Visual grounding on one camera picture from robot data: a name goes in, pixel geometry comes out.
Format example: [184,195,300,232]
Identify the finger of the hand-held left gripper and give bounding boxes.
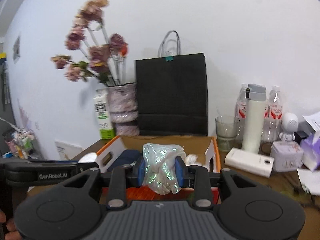
[0,152,100,173]

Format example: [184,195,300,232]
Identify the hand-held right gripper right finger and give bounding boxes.
[175,156,260,208]

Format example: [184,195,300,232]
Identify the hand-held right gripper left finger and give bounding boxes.
[60,156,147,209]

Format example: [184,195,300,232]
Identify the white tissue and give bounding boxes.
[185,154,208,167]

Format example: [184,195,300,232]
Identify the iridescent plastic bag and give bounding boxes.
[142,142,187,195]

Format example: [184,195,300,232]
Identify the navy zip case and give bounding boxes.
[107,149,143,173]

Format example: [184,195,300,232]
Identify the red cardboard box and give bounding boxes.
[96,135,222,205]

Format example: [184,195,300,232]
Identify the wooden desktop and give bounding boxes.
[25,136,320,240]

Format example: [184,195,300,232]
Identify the person's left hand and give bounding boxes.
[0,209,23,240]

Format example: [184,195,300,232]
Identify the white booklet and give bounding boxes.
[54,140,83,161]

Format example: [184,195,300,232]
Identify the white green milk carton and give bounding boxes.
[93,89,116,140]

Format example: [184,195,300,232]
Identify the glass cup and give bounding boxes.
[215,116,240,152]

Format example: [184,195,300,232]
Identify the purple ceramic vase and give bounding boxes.
[106,82,140,137]

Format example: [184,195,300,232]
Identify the white power bank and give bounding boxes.
[224,147,274,178]

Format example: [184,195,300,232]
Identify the black paper bag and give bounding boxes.
[135,30,209,137]

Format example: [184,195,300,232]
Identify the clear water bottle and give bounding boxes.
[261,85,284,143]
[234,84,250,145]

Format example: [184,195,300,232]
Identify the white thermos bottle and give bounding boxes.
[241,83,267,154]

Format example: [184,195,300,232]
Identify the dried pink flowers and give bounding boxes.
[50,0,129,87]

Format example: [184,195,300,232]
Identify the white astronaut speaker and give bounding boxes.
[279,112,299,143]

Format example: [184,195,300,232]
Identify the purple tissue pack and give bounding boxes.
[300,131,320,172]

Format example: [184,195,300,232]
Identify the white paper sheets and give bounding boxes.
[297,112,320,195]

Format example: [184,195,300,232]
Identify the wire rack with leaflets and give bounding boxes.
[0,127,43,160]

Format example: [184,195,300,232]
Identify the small wall picture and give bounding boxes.
[12,36,21,64]

